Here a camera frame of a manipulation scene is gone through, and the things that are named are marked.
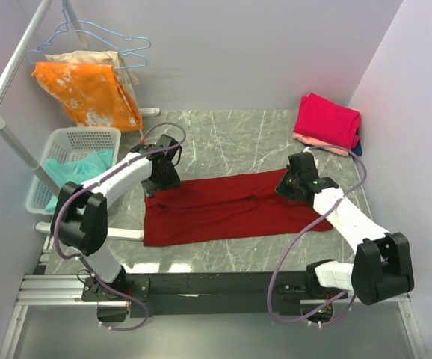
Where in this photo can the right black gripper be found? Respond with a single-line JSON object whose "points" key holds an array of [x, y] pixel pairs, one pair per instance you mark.
{"points": [[280, 191]]}

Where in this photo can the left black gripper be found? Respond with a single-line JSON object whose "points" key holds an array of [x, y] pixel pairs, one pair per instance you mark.
{"points": [[172, 180]]}

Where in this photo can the dark red t shirt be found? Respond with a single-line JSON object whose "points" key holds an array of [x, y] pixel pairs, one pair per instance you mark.
{"points": [[240, 206]]}

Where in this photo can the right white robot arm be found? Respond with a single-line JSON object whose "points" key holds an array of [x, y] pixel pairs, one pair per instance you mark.
{"points": [[382, 266]]}

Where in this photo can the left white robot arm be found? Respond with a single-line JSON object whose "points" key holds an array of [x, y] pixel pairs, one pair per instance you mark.
{"points": [[80, 221]]}

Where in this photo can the folded salmon t shirt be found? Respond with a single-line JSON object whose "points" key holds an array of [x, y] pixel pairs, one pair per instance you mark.
{"points": [[314, 142]]}

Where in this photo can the folded navy t shirt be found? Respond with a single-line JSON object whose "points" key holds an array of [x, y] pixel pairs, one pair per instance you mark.
{"points": [[356, 146]]}

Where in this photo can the folded pink t shirt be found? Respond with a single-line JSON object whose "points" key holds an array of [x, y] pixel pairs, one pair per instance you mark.
{"points": [[326, 121]]}

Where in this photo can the teal t shirt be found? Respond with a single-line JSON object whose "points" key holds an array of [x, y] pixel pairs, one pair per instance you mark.
{"points": [[79, 170]]}

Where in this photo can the white laundry basket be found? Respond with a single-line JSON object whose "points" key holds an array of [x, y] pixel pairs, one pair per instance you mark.
{"points": [[79, 154]]}

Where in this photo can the orange patterned cloth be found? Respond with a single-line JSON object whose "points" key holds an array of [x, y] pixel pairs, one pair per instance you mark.
{"points": [[90, 94]]}

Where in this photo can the beige cloth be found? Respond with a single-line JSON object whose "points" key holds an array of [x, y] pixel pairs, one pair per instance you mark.
{"points": [[123, 74]]}

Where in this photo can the white clothes rack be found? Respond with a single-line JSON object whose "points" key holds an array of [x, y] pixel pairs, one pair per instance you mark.
{"points": [[32, 115]]}

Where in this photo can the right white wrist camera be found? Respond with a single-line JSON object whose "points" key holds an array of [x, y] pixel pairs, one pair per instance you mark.
{"points": [[309, 150]]}

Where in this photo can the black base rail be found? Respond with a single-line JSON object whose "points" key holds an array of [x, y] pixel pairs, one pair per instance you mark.
{"points": [[224, 293]]}

